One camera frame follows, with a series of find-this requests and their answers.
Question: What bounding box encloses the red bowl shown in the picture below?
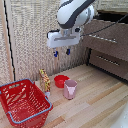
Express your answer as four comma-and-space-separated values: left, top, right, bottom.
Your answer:
53, 74, 71, 89

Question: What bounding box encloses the red plastic shopping basket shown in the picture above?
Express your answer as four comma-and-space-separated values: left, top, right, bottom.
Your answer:
0, 78, 54, 128

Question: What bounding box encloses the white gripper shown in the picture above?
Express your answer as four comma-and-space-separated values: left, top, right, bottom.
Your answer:
46, 27, 82, 58

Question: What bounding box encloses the beige woven folding screen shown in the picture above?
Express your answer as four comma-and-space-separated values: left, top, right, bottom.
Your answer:
0, 0, 128, 86

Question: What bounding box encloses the yellow red snack box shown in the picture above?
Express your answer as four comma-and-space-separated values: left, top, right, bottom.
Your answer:
38, 68, 52, 93

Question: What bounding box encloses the black cable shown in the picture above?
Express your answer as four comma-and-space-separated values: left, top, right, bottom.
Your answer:
79, 13, 128, 38

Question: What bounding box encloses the pink cup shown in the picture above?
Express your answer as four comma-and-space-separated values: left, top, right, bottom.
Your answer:
63, 79, 78, 100

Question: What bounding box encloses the dark drawer cabinet frame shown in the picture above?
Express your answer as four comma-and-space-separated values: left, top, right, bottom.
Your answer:
81, 9, 128, 83

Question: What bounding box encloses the silver drawer handle bar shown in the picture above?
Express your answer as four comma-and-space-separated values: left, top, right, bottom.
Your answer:
89, 33, 118, 44
95, 54, 120, 67

